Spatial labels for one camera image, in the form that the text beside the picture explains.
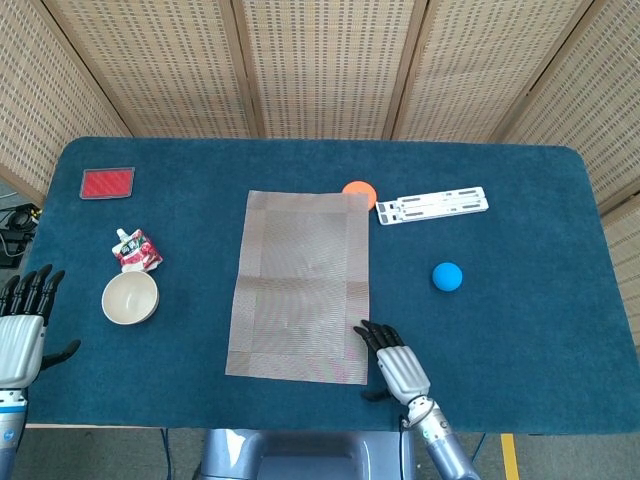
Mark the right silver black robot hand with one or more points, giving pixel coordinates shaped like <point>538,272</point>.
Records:
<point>402,372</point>

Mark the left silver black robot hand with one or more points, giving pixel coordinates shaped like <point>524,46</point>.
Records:
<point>20,350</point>

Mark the beige bowl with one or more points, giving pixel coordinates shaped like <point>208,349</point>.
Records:
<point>130,298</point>

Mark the brown woven placemat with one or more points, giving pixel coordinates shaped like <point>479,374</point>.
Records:
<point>300,280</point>

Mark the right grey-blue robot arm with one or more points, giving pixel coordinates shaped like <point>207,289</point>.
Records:
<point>450,455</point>

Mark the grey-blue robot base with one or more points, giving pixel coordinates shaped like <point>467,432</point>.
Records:
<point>300,455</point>

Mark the blue ball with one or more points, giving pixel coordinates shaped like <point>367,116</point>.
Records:
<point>447,276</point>

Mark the red packet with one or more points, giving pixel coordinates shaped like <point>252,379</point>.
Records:
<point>107,183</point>

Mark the yellow floor tape strip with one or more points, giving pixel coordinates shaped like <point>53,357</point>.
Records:
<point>510,457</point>

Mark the red spouted drink pouch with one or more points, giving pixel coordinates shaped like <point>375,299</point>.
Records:
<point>137,252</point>

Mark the white folding stand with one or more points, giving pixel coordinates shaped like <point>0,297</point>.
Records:
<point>430,206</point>

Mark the orange disc with hole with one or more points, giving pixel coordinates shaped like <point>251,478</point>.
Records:
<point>362,186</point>

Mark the blue carpet table cover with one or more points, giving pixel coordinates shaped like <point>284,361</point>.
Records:
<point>200,165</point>

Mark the woven bamboo folding screen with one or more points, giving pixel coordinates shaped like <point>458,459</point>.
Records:
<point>325,65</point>

